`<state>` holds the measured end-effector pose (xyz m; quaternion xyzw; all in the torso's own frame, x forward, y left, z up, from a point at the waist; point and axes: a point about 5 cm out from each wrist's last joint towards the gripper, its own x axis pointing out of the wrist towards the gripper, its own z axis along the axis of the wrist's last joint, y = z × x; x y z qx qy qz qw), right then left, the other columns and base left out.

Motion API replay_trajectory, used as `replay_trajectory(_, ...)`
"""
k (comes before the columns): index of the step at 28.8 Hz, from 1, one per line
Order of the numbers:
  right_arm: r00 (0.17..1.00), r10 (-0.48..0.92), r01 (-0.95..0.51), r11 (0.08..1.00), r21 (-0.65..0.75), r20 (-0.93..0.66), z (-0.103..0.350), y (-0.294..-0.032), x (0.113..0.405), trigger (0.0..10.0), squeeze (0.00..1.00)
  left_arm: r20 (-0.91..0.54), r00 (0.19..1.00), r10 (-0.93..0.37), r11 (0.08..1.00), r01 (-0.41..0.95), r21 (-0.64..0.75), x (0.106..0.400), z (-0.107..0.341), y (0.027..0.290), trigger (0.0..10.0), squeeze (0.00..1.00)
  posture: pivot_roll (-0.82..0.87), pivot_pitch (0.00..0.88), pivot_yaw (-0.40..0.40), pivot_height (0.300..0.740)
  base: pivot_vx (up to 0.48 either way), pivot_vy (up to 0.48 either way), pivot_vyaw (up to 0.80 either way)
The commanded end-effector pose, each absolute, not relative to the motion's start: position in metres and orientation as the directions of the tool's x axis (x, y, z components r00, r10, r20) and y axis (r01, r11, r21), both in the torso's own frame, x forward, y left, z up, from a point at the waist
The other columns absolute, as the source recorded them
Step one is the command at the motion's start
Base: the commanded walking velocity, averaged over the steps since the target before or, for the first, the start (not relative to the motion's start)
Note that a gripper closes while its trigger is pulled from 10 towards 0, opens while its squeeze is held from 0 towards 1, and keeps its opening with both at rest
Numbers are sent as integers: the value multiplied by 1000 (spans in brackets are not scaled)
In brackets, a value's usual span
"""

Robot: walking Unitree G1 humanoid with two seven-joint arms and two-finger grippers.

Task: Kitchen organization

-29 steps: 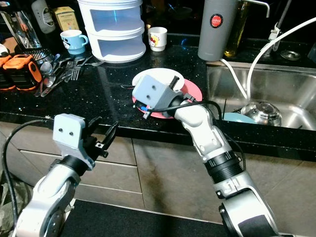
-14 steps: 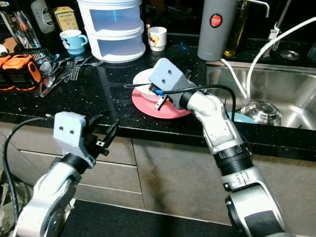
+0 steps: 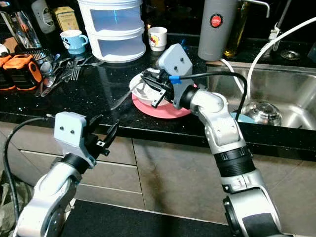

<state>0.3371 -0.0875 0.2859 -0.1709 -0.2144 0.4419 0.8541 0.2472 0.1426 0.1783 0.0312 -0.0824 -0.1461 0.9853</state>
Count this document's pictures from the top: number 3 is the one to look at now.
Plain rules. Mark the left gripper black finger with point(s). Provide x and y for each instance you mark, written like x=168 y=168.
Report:
x=111 y=133

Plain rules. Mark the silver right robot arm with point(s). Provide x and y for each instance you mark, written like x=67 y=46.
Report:
x=222 y=128

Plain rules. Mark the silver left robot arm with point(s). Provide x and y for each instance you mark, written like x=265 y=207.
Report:
x=44 y=197

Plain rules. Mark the pink plastic plate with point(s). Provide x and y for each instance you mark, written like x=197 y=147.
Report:
x=160 y=112

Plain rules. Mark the brown drawer front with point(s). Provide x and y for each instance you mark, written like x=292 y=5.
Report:
x=121 y=154
x=121 y=197
x=121 y=180

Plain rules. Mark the white printed cup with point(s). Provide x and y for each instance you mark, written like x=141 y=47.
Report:
x=158 y=39

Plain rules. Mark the white tiered food container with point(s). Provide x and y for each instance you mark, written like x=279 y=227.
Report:
x=111 y=24

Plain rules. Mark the thin white tube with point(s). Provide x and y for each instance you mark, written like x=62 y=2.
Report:
x=233 y=71

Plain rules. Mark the grey thermos flask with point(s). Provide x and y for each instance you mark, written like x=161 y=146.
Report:
x=215 y=39

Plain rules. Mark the steel spoon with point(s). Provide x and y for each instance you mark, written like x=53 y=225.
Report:
x=46 y=68
x=53 y=83

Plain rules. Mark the light blue plastic dish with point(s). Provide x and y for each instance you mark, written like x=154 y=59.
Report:
x=241 y=118

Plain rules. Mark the blue cartoon mug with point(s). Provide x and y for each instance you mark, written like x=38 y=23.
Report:
x=71 y=42

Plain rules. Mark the yellow oil bottle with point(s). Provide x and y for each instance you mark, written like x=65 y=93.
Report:
x=239 y=29

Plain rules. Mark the steel sink strainer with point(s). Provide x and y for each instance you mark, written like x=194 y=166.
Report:
x=264 y=113

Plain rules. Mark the yellow carton box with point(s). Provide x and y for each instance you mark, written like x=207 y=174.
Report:
x=65 y=19

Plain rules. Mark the olive green bag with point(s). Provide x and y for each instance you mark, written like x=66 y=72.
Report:
x=7 y=219

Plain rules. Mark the dark bottle white label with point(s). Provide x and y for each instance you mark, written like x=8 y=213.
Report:
x=43 y=16

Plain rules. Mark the chrome faucet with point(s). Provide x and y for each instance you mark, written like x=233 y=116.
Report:
x=256 y=2

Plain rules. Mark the round steel counter cap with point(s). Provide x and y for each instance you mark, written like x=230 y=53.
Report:
x=290 y=55

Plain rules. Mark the stainless steel sink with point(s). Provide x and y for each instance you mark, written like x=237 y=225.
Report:
x=296 y=94

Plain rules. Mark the clear glass jar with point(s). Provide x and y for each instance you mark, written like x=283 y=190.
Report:
x=19 y=29

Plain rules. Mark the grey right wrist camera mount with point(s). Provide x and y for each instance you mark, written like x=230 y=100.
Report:
x=175 y=61

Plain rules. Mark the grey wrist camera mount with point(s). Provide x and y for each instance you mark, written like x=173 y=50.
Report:
x=71 y=131
x=175 y=61

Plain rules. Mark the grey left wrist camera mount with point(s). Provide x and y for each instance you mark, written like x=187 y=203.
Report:
x=71 y=131

